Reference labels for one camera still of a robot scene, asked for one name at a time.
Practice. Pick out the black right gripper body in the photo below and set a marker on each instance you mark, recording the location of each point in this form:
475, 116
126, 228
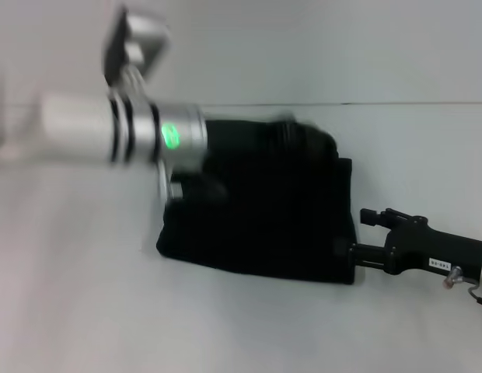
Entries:
431, 246

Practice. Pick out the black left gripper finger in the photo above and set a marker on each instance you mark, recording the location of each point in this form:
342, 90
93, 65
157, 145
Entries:
287, 130

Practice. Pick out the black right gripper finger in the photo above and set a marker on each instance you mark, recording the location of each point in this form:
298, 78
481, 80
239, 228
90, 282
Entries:
361, 254
381, 218

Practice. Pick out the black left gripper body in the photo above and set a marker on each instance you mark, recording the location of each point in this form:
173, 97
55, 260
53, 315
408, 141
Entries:
237, 136

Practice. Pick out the black shirt with FREE print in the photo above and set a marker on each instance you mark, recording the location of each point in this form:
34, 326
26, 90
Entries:
264, 217

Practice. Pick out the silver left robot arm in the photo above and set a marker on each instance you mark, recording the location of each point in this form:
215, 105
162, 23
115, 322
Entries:
109, 124

